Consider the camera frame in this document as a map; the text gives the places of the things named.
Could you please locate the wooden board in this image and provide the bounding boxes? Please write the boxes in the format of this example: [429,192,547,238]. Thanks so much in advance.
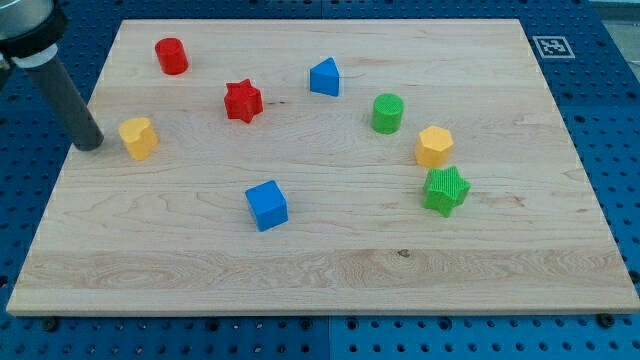
[7,19,639,317]

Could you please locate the red star block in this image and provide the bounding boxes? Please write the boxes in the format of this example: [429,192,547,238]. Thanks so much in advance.
[224,78,263,124]

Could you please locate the yellow hexagon block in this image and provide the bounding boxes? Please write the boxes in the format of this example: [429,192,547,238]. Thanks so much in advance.
[414,126,454,168]

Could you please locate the white fiducial marker tag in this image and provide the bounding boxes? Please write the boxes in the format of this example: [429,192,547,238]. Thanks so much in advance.
[533,35,575,59]

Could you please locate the blue triangle block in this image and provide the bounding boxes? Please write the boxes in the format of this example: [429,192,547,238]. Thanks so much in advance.
[309,57,340,97]

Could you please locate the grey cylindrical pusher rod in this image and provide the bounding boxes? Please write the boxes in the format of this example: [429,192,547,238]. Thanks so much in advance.
[24,56,104,151]

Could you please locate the blue cube block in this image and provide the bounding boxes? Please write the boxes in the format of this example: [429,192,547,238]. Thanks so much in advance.
[245,180,289,232]

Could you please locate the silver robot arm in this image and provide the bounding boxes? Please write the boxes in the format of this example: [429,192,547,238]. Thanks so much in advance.
[1,0,104,151]

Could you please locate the green cylinder block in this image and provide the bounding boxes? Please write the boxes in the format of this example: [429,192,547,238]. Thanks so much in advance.
[371,93,404,134]

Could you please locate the green star block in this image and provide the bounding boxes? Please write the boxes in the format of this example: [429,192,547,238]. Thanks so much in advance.
[422,166,471,218]

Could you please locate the red cylinder block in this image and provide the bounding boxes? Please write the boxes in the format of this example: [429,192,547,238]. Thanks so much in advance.
[154,37,189,75]

